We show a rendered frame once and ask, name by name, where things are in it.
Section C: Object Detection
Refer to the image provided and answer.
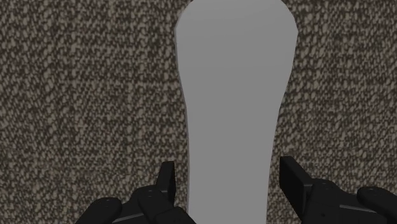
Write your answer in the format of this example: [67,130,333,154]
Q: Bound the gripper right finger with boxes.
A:
[279,156,397,224]

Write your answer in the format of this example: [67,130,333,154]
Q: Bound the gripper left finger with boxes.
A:
[74,160,197,224]

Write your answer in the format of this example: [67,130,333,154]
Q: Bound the brown woven fabric furniture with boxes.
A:
[0,0,397,224]

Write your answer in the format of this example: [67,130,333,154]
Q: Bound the grey flat rounded long object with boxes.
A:
[174,0,299,224]

